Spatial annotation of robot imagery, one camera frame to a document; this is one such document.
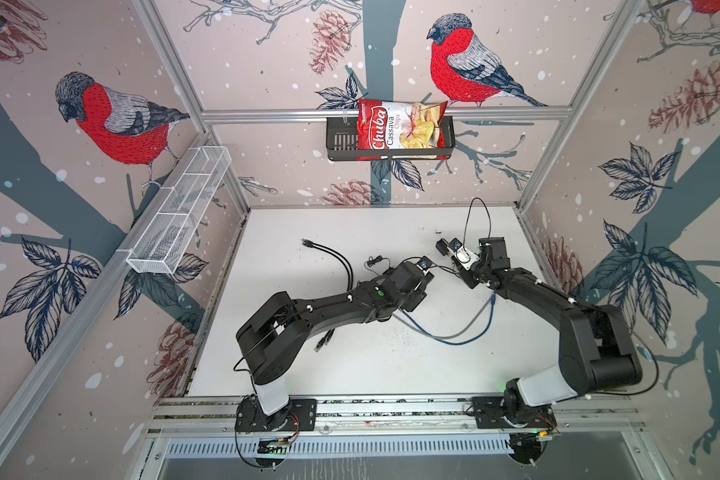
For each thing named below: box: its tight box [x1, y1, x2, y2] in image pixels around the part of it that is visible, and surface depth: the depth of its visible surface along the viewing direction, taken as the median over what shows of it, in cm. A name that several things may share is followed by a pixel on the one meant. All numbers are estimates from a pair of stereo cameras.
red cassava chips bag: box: [357, 100, 449, 161], surface depth 90 cm
